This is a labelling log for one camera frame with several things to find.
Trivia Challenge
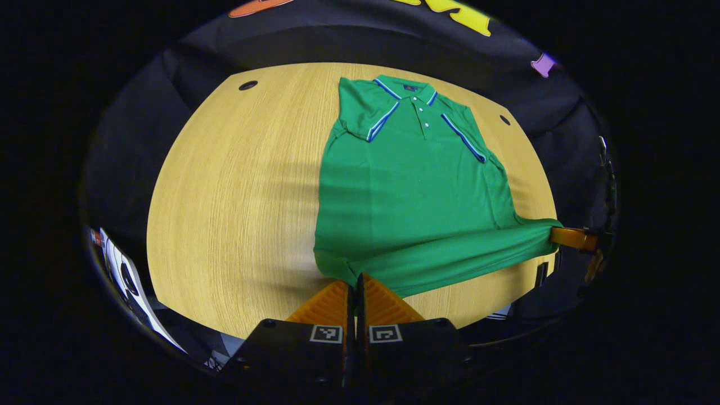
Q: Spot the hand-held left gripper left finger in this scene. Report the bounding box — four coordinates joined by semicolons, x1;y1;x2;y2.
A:
222;274;356;390

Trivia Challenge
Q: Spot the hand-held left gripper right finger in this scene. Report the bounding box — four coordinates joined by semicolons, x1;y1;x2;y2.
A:
357;273;473;390

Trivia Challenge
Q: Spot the green T-shirt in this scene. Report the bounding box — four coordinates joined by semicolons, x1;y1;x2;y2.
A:
313;75;563;299

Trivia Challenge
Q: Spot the black backdrop cloth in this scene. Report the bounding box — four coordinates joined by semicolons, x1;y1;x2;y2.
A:
84;0;617;237

